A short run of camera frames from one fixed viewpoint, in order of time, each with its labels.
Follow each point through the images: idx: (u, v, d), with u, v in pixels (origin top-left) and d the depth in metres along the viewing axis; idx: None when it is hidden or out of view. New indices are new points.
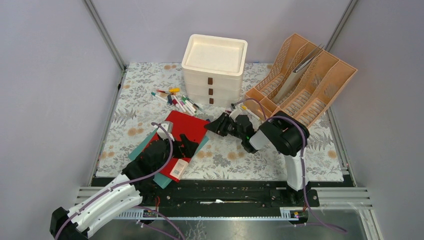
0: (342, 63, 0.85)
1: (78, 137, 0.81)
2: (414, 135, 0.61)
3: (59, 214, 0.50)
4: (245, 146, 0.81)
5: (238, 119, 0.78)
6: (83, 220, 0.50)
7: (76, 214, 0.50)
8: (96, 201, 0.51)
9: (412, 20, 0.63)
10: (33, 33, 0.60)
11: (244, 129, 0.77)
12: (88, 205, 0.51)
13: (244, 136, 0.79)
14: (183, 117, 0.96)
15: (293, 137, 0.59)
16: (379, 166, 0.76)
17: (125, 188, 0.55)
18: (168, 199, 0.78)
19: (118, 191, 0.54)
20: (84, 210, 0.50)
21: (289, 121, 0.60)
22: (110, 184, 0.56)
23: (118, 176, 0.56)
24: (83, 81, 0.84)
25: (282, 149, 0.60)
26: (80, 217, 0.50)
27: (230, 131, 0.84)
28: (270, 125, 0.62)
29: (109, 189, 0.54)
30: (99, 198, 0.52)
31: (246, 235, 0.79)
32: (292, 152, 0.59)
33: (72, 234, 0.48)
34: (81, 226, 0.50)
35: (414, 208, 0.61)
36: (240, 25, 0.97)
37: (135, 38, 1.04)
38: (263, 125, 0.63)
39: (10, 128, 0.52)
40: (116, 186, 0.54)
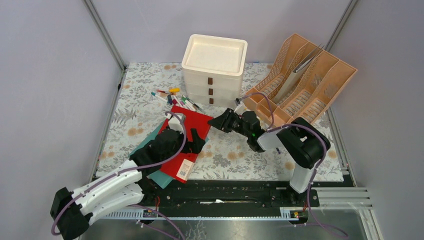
0: (342, 63, 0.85)
1: (78, 137, 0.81)
2: (414, 135, 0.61)
3: (63, 194, 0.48)
4: (251, 144, 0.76)
5: (246, 116, 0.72)
6: (87, 202, 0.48)
7: (81, 196, 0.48)
8: (102, 185, 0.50)
9: (412, 20, 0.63)
10: (33, 33, 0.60)
11: (251, 127, 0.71)
12: (94, 188, 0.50)
13: (250, 133, 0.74)
14: (187, 112, 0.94)
15: (313, 149, 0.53)
16: (379, 166, 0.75)
17: (132, 174, 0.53)
18: (168, 199, 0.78)
19: (125, 177, 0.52)
20: (90, 193, 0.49)
21: (310, 131, 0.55)
22: (118, 168, 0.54)
23: (125, 162, 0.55)
24: (83, 81, 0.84)
25: (299, 160, 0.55)
26: (84, 199, 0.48)
27: (234, 128, 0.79)
28: (289, 133, 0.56)
29: (116, 173, 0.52)
30: (105, 181, 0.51)
31: (246, 235, 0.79)
32: (310, 165, 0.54)
33: (75, 216, 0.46)
34: (85, 208, 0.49)
35: (414, 208, 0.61)
36: (241, 25, 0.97)
37: (135, 38, 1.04)
38: (282, 132, 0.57)
39: (10, 128, 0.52)
40: (123, 171, 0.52)
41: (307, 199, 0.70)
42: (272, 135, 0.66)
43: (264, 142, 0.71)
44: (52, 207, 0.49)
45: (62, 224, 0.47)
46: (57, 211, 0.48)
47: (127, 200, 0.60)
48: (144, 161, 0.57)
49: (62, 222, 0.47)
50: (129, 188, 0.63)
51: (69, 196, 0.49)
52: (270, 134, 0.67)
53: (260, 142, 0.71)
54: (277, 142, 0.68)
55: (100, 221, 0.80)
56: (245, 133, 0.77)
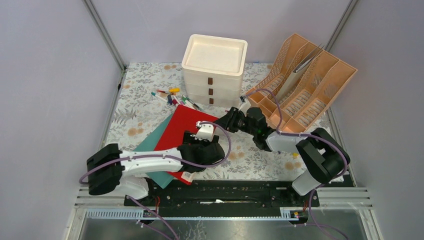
0: (342, 63, 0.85)
1: (78, 137, 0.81)
2: (414, 134, 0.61)
3: (113, 150, 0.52)
4: (257, 142, 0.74)
5: (250, 112, 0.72)
6: (130, 168, 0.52)
7: (127, 159, 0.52)
8: (147, 159, 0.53)
9: (412, 20, 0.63)
10: (33, 33, 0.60)
11: (256, 123, 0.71)
12: (140, 158, 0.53)
13: (256, 130, 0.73)
14: (193, 113, 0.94)
15: (332, 164, 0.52)
16: (379, 165, 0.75)
17: (174, 163, 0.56)
18: (168, 199, 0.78)
19: (169, 162, 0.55)
20: (135, 161, 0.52)
21: (332, 146, 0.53)
22: (165, 151, 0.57)
23: (173, 149, 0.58)
24: (83, 81, 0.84)
25: (316, 173, 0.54)
26: (128, 164, 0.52)
27: (240, 127, 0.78)
28: (312, 147, 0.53)
29: (163, 155, 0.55)
30: (151, 157, 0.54)
31: (246, 235, 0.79)
32: (326, 179, 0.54)
33: (114, 175, 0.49)
34: (125, 172, 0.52)
35: (414, 208, 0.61)
36: (241, 25, 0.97)
37: (135, 38, 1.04)
38: (303, 144, 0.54)
39: (10, 128, 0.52)
40: (170, 157, 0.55)
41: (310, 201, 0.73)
42: (281, 137, 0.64)
43: (273, 142, 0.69)
44: (94, 155, 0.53)
45: (98, 176, 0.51)
46: (101, 161, 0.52)
47: (137, 190, 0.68)
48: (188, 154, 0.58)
49: (98, 174, 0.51)
50: (142, 183, 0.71)
51: (118, 153, 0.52)
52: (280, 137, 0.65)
53: (270, 140, 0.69)
54: (286, 146, 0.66)
55: (101, 220, 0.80)
56: (252, 131, 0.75)
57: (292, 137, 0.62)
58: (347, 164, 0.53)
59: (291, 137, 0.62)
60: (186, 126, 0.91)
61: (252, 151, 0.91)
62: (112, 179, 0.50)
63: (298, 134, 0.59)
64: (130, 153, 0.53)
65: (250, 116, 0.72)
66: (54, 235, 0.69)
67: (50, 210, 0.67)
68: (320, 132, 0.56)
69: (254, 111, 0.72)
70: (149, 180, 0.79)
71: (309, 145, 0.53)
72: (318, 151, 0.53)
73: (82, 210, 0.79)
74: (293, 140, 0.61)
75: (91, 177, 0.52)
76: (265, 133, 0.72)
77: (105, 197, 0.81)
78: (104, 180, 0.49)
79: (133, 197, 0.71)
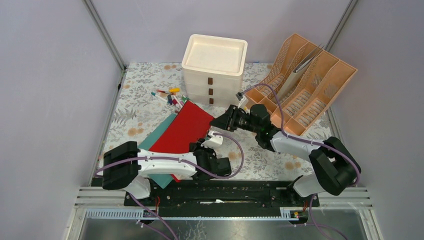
0: (342, 63, 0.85)
1: (78, 137, 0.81)
2: (414, 134, 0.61)
3: (132, 147, 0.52)
4: (260, 141, 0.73)
5: (254, 109, 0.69)
6: (146, 167, 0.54)
7: (144, 159, 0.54)
8: (164, 161, 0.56)
9: (411, 20, 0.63)
10: (33, 33, 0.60)
11: (260, 121, 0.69)
12: (156, 159, 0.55)
13: (260, 129, 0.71)
14: (191, 112, 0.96)
15: (343, 176, 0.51)
16: (379, 165, 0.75)
17: (188, 168, 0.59)
18: (168, 199, 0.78)
19: (183, 167, 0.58)
20: (151, 162, 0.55)
21: (345, 157, 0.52)
22: (181, 155, 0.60)
23: (190, 155, 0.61)
24: (83, 81, 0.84)
25: (326, 183, 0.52)
26: (145, 163, 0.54)
27: (243, 125, 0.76)
28: (326, 158, 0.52)
29: (179, 159, 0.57)
30: (167, 160, 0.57)
31: (246, 235, 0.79)
32: (335, 191, 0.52)
33: (131, 173, 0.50)
34: (141, 171, 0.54)
35: (414, 208, 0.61)
36: (241, 25, 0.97)
37: (135, 38, 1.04)
38: (316, 154, 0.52)
39: (10, 127, 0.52)
40: (185, 162, 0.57)
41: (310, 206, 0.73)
42: (289, 140, 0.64)
43: (277, 142, 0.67)
44: (111, 150, 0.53)
45: (113, 171, 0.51)
46: (118, 157, 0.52)
47: (140, 191, 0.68)
48: (202, 161, 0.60)
49: (113, 170, 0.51)
50: (145, 184, 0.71)
51: (135, 151, 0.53)
52: (288, 141, 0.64)
53: (276, 140, 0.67)
54: (293, 151, 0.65)
55: (101, 220, 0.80)
56: (256, 129, 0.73)
57: (302, 144, 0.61)
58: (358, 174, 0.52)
59: (301, 143, 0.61)
60: (186, 127, 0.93)
61: (252, 151, 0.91)
62: (128, 177, 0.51)
63: (309, 142, 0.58)
64: (147, 153, 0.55)
65: (254, 114, 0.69)
66: (54, 235, 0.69)
67: (50, 210, 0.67)
68: (333, 142, 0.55)
69: (258, 108, 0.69)
70: (149, 180, 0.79)
71: (323, 155, 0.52)
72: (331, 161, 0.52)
73: (82, 210, 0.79)
74: (305, 147, 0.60)
75: (105, 171, 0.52)
76: (268, 132, 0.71)
77: (105, 197, 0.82)
78: (121, 176, 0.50)
79: (134, 197, 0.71)
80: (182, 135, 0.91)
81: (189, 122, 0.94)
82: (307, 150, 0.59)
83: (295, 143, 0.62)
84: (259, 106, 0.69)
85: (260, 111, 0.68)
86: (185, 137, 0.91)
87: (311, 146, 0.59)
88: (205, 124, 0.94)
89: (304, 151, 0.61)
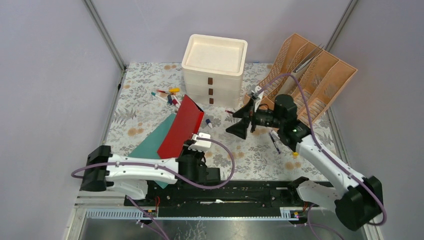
0: (342, 63, 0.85)
1: (78, 137, 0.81)
2: (414, 134, 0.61)
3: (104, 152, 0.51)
4: (283, 137, 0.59)
5: (279, 99, 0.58)
6: (116, 174, 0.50)
7: (114, 165, 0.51)
8: (137, 167, 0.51)
9: (412, 20, 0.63)
10: (33, 32, 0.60)
11: (286, 114, 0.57)
12: (128, 165, 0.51)
13: (284, 121, 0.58)
14: (190, 107, 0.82)
15: (366, 216, 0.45)
16: (379, 165, 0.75)
17: (167, 176, 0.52)
18: (168, 199, 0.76)
19: (160, 174, 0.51)
20: (122, 167, 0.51)
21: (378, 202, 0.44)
22: (160, 162, 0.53)
23: (171, 160, 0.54)
24: (83, 81, 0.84)
25: (346, 216, 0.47)
26: (116, 169, 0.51)
27: (264, 122, 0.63)
28: (360, 200, 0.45)
29: (155, 165, 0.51)
30: (141, 166, 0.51)
31: (246, 235, 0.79)
32: (349, 224, 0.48)
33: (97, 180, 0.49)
34: (112, 177, 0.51)
35: (414, 208, 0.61)
36: (241, 25, 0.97)
37: (134, 38, 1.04)
38: (353, 192, 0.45)
39: (11, 127, 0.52)
40: (162, 168, 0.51)
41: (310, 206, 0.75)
42: (321, 156, 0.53)
43: (304, 150, 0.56)
44: (91, 153, 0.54)
45: (87, 174, 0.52)
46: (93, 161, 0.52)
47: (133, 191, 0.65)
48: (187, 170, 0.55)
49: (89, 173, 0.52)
50: (140, 185, 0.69)
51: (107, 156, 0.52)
52: (319, 156, 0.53)
53: (304, 146, 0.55)
54: (320, 167, 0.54)
55: (101, 220, 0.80)
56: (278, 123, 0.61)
57: (338, 171, 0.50)
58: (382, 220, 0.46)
59: (337, 169, 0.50)
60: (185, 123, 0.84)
61: (252, 151, 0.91)
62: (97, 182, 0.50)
63: (348, 172, 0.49)
64: (119, 159, 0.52)
65: (277, 103, 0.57)
66: (54, 235, 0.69)
67: (50, 210, 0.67)
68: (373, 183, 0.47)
69: (285, 100, 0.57)
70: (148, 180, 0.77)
71: (359, 197, 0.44)
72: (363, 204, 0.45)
73: (82, 210, 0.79)
74: (340, 176, 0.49)
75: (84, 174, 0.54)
76: (296, 129, 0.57)
77: (104, 196, 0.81)
78: (89, 181, 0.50)
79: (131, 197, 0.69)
80: (180, 132, 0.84)
81: (188, 119, 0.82)
82: (341, 181, 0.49)
83: (328, 164, 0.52)
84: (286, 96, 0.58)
85: (289, 103, 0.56)
86: (182, 135, 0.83)
87: (348, 179, 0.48)
88: (197, 124, 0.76)
89: (334, 178, 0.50)
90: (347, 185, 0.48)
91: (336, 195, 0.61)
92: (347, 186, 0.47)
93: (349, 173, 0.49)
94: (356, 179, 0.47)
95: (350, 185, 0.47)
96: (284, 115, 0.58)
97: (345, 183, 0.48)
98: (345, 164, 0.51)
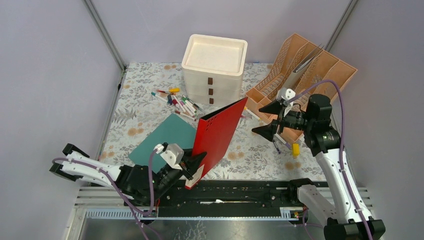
0: (342, 63, 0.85)
1: (78, 137, 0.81)
2: (414, 134, 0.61)
3: (67, 150, 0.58)
4: (308, 137, 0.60)
5: (314, 97, 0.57)
6: (66, 169, 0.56)
7: (68, 161, 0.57)
8: (85, 168, 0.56)
9: (412, 19, 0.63)
10: (34, 33, 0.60)
11: (318, 114, 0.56)
12: (78, 163, 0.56)
13: (314, 122, 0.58)
14: (226, 113, 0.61)
15: None
16: (380, 165, 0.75)
17: (106, 181, 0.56)
18: (168, 199, 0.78)
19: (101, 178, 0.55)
20: (73, 165, 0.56)
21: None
22: (106, 166, 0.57)
23: (115, 167, 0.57)
24: (83, 81, 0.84)
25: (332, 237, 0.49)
26: (68, 165, 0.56)
27: (293, 124, 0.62)
28: (355, 235, 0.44)
29: (97, 169, 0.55)
30: (87, 168, 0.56)
31: (246, 235, 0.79)
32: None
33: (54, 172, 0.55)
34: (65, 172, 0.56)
35: (415, 208, 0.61)
36: (241, 25, 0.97)
37: (134, 38, 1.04)
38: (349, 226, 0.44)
39: (10, 127, 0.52)
40: (102, 172, 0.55)
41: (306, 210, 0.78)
42: (338, 178, 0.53)
43: (323, 162, 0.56)
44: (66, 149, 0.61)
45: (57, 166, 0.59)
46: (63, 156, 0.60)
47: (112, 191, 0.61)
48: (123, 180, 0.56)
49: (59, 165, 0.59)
50: None
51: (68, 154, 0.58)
52: (336, 177, 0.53)
53: (326, 159, 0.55)
54: (331, 186, 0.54)
55: (101, 220, 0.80)
56: (308, 124, 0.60)
57: (347, 200, 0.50)
58: None
59: (347, 198, 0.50)
60: (219, 129, 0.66)
61: (252, 151, 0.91)
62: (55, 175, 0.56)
63: (358, 207, 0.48)
64: (74, 157, 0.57)
65: (312, 101, 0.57)
66: (54, 235, 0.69)
67: (50, 210, 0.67)
68: (378, 226, 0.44)
69: (322, 100, 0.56)
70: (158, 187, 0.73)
71: (353, 233, 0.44)
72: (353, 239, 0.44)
73: (82, 210, 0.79)
74: (347, 205, 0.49)
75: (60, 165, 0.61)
76: (326, 135, 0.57)
77: (105, 197, 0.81)
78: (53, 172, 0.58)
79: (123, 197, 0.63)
80: (218, 138, 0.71)
81: (221, 123, 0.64)
82: (346, 210, 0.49)
83: (342, 188, 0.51)
84: (322, 97, 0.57)
85: (326, 105, 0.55)
86: (209, 143, 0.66)
87: (353, 212, 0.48)
88: (203, 133, 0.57)
89: (340, 204, 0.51)
90: (350, 217, 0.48)
91: (332, 213, 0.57)
92: (349, 217, 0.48)
93: (357, 208, 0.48)
94: (361, 216, 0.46)
95: (353, 219, 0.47)
96: (317, 116, 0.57)
97: (349, 214, 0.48)
98: (359, 196, 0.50)
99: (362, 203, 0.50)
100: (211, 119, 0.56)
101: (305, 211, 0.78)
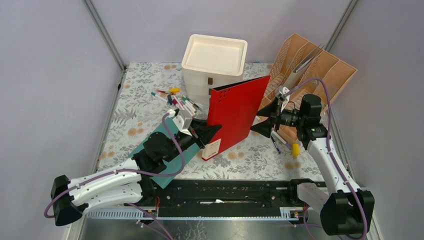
0: (342, 63, 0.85)
1: (78, 137, 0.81)
2: (414, 134, 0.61)
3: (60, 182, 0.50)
4: (300, 132, 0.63)
5: (307, 96, 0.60)
6: (80, 195, 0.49)
7: (75, 188, 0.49)
8: (100, 181, 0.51)
9: (411, 18, 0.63)
10: (34, 33, 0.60)
11: (310, 113, 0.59)
12: (90, 182, 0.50)
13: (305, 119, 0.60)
14: (242, 89, 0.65)
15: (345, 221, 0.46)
16: (380, 165, 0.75)
17: (129, 176, 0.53)
18: (168, 199, 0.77)
19: (123, 176, 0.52)
20: (84, 186, 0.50)
21: (362, 213, 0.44)
22: (118, 166, 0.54)
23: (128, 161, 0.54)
24: (83, 81, 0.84)
25: (326, 217, 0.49)
26: (78, 191, 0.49)
27: (288, 121, 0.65)
28: (346, 204, 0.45)
29: (114, 171, 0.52)
30: (103, 177, 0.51)
31: (245, 235, 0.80)
32: (329, 228, 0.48)
33: (66, 207, 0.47)
34: (77, 201, 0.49)
35: (414, 208, 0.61)
36: (241, 25, 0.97)
37: (134, 38, 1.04)
38: (339, 194, 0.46)
39: (11, 127, 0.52)
40: (122, 171, 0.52)
41: (306, 210, 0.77)
42: (327, 158, 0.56)
43: (312, 148, 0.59)
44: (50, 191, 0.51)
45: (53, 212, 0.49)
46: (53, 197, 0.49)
47: (123, 199, 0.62)
48: (144, 163, 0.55)
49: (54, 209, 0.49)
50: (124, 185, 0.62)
51: (66, 185, 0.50)
52: (324, 157, 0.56)
53: (314, 145, 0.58)
54: (321, 167, 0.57)
55: (101, 220, 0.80)
56: (300, 120, 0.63)
57: (336, 175, 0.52)
58: (366, 233, 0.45)
59: (336, 173, 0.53)
60: (237, 104, 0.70)
61: (252, 150, 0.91)
62: (67, 211, 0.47)
63: (345, 179, 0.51)
64: (79, 181, 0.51)
65: (304, 100, 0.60)
66: (54, 235, 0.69)
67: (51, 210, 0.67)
68: (365, 196, 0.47)
69: (313, 98, 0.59)
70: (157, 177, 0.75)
71: (345, 201, 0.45)
72: (345, 210, 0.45)
73: None
74: (336, 179, 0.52)
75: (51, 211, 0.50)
76: (314, 129, 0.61)
77: None
78: (58, 214, 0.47)
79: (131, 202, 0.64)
80: (236, 115, 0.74)
81: (238, 98, 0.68)
82: (335, 183, 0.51)
83: (330, 165, 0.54)
84: (315, 96, 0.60)
85: (317, 104, 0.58)
86: (227, 116, 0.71)
87: (341, 184, 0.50)
88: (216, 104, 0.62)
89: (330, 181, 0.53)
90: (339, 188, 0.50)
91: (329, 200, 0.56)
92: (338, 189, 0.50)
93: (345, 180, 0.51)
94: (349, 186, 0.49)
95: (341, 190, 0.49)
96: (308, 113, 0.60)
97: (338, 186, 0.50)
98: (347, 173, 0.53)
99: (350, 178, 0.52)
100: (224, 91, 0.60)
101: (305, 211, 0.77)
